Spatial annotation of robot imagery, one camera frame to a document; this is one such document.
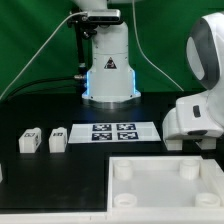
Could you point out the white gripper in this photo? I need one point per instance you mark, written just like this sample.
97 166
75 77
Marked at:
190 119

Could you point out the white square tabletop tray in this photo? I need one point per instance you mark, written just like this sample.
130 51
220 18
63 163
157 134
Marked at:
158 182

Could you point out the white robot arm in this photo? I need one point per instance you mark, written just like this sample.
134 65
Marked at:
111 80

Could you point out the white obstacle block right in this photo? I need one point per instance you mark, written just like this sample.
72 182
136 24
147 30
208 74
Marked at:
213 178

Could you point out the white obstacle block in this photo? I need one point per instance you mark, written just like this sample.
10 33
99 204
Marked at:
213 178
1 174

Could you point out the paper sheet with markers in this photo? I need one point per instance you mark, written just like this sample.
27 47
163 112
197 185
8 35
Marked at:
113 132

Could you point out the white obstacle block left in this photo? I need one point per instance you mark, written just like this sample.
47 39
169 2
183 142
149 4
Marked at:
1 174

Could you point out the black camera on mount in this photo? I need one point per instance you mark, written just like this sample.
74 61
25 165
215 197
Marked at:
85 28

